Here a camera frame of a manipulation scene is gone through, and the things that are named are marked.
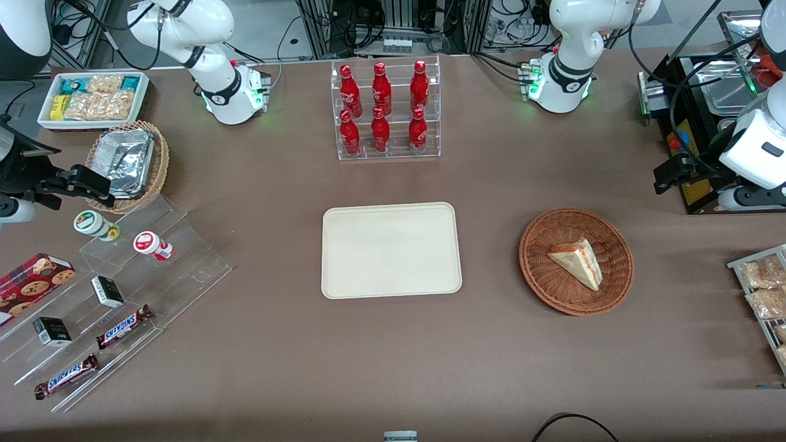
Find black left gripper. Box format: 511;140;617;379
653;153;737;195

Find triangular sandwich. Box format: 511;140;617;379
547;238;604;292

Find light tan wicker basket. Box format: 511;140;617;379
84;120;171;215

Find brown round wicker basket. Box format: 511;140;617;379
519;207;635;317

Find cream rectangular tray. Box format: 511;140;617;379
321;201;463;300

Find aluminium foil containers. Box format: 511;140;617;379
91;128;155;200

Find green lid yogurt bottle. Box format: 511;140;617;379
73;209;122;243

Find black food warmer cabinet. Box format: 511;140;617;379
637;9;786;216

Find large clear cracker bag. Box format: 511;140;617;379
64;91;134;122

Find red lid yogurt bottle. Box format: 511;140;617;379
133;230;174;262

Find small clear cracker bag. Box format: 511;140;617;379
85;74;124;95

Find white snack bin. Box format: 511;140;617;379
37;71;150;133

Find stainless steel pan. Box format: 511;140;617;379
695;58;763;117

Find small black box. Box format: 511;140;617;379
31;316;74;348
90;275;126;309

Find red cookie box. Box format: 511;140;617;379
0;252;77;327

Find clear acrylic tiered stand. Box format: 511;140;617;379
0;195;233;414

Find Snickers chocolate bar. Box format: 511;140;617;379
33;353;101;401
95;304;155;351

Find red cola bottle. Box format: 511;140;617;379
410;60;430;114
370;106;392;153
339;64;364;118
339;109;362;156
408;107;429;153
372;61;393;117

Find clear acrylic bottle rack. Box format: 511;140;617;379
330;55;442;162

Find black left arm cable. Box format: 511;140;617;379
627;0;766;180

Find black looped cable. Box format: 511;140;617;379
531;412;621;442

